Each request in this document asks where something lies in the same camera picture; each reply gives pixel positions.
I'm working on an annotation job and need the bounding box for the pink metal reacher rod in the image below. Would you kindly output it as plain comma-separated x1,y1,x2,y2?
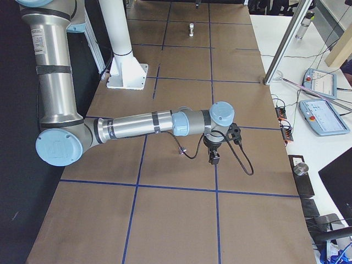
281,78,352,112

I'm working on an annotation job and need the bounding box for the steel cylinder weight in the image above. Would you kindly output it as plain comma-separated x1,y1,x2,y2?
293,162,309,176

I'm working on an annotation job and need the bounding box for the clear water bottle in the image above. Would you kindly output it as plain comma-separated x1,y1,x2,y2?
295,11,315,39

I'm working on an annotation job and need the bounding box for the blue teach pendant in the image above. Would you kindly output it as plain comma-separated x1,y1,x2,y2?
299,99,350,136
302,68,337,99

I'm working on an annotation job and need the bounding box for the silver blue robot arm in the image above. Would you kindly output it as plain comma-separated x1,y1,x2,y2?
18,1,235,167

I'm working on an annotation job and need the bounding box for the near blue teach pendant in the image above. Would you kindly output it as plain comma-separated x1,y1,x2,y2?
299,99,350,136

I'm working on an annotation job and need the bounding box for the far blue teach pendant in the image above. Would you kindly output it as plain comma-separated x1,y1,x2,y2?
302,68,337,99

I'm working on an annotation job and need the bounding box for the aluminium frame post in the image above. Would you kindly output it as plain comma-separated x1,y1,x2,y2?
262,0,312,85

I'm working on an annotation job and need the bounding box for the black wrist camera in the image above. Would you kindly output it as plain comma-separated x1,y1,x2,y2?
227,123,242,145

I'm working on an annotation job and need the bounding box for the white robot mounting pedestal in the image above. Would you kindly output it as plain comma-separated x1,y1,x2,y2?
99,0,149,90

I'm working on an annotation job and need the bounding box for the black camera cable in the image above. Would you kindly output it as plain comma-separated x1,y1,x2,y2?
162,129,254,176

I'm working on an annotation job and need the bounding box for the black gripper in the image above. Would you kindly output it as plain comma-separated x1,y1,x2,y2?
203,137,223,165

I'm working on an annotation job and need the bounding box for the orange black connector strip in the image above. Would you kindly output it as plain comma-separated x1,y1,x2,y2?
273,98,294,145

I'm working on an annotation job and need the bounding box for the black box on desk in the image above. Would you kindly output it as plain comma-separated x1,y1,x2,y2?
288,155,315,199

